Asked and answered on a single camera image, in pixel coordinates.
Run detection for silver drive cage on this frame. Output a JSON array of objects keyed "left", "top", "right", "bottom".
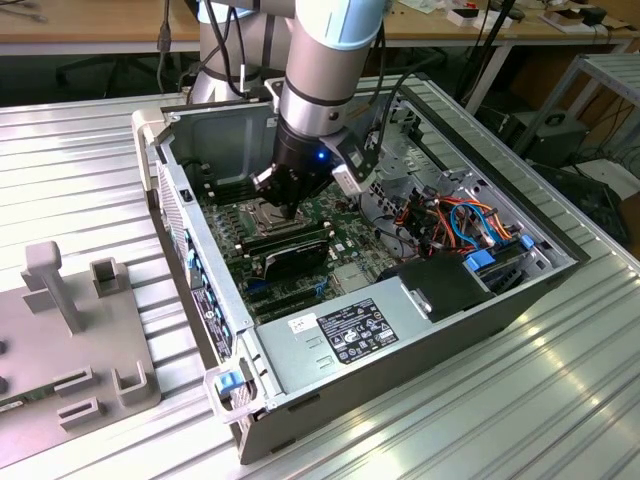
[{"left": 369, "top": 130, "right": 439, "bottom": 226}]

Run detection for black box with handle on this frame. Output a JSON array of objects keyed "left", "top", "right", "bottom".
[{"left": 509, "top": 110, "right": 590, "bottom": 169}]

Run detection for grey power supply unit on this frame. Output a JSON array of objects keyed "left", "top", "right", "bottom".
[{"left": 254, "top": 277, "right": 436, "bottom": 396}]

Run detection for grey USB cable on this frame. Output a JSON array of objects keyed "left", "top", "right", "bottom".
[{"left": 157, "top": 0, "right": 172, "bottom": 95}]

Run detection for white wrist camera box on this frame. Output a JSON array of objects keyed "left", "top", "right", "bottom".
[{"left": 330, "top": 134, "right": 381, "bottom": 196}]

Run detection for open grey PC case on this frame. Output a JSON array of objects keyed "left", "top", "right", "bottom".
[{"left": 130, "top": 85, "right": 592, "bottom": 466}]

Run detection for green motherboard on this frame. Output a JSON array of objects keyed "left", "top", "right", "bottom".
[{"left": 192, "top": 167, "right": 381, "bottom": 326}]

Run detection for black plastic shroud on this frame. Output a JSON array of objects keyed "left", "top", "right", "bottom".
[{"left": 377, "top": 252, "right": 496, "bottom": 324}]

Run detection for orange power wires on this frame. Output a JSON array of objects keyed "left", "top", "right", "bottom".
[{"left": 394, "top": 197, "right": 484, "bottom": 251}]

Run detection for grey metal shelf frame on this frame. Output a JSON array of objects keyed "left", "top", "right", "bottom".
[{"left": 514, "top": 52, "right": 640, "bottom": 156}]

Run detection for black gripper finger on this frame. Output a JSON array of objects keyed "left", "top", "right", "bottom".
[
  {"left": 294, "top": 179, "right": 329, "bottom": 218},
  {"left": 249, "top": 167, "right": 297, "bottom": 220}
]

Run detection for blue case handle latch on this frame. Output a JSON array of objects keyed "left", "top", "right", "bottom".
[{"left": 214, "top": 372, "right": 241, "bottom": 396}]

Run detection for brown cardboard piece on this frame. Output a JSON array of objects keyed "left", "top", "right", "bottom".
[{"left": 542, "top": 8, "right": 632, "bottom": 35}]

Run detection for black expansion slot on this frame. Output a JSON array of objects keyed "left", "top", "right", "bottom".
[{"left": 248, "top": 285, "right": 321, "bottom": 317}]

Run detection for black RAM stick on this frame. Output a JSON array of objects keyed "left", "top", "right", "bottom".
[
  {"left": 238, "top": 221, "right": 329, "bottom": 249},
  {"left": 242, "top": 227, "right": 335, "bottom": 256}
]

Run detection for black graphics card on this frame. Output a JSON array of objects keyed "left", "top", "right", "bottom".
[{"left": 259, "top": 238, "right": 331, "bottom": 281}]

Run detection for black RAM slot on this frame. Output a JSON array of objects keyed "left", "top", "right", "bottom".
[
  {"left": 203, "top": 172, "right": 254, "bottom": 190},
  {"left": 207, "top": 185, "right": 256, "bottom": 204}
]

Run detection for metal socket cover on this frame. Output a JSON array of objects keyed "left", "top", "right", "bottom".
[{"left": 243, "top": 198, "right": 307, "bottom": 237}]

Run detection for hard disk in blue carrier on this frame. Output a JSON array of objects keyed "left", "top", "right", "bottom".
[{"left": 462, "top": 239, "right": 539, "bottom": 296}]

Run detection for black office chair base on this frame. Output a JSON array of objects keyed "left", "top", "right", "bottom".
[{"left": 53, "top": 49, "right": 177, "bottom": 97}]

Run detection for black tripod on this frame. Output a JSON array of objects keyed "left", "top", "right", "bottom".
[{"left": 452, "top": 0, "right": 519, "bottom": 114}]

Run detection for silver chipset heatsink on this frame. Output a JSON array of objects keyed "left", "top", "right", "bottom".
[{"left": 333, "top": 264, "right": 369, "bottom": 294}]

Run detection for wooden desk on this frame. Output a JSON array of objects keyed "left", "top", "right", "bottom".
[{"left": 0, "top": 0, "right": 640, "bottom": 116}]

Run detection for green RAM stick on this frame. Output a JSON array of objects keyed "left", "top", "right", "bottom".
[{"left": 0, "top": 387, "right": 59, "bottom": 415}]

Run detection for blue data wire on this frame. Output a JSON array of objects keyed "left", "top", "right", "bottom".
[{"left": 448, "top": 199, "right": 501, "bottom": 247}]

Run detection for grey parts rack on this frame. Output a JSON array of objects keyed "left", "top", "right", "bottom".
[{"left": 0, "top": 240, "right": 164, "bottom": 454}]

